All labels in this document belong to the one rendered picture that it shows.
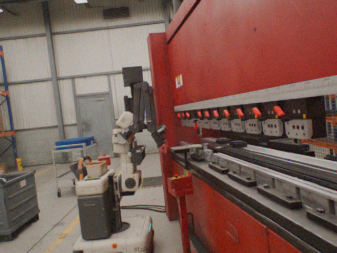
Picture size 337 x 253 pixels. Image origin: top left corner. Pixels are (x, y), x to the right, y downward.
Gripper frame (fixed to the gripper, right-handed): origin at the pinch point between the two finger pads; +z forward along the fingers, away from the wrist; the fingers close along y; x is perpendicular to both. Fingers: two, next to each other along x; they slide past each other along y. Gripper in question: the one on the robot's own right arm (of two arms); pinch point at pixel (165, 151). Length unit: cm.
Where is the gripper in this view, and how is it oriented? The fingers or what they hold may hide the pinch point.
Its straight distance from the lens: 260.8
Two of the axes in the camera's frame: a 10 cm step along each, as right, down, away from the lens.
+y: 0.3, -0.6, 10.0
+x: -8.4, 5.4, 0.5
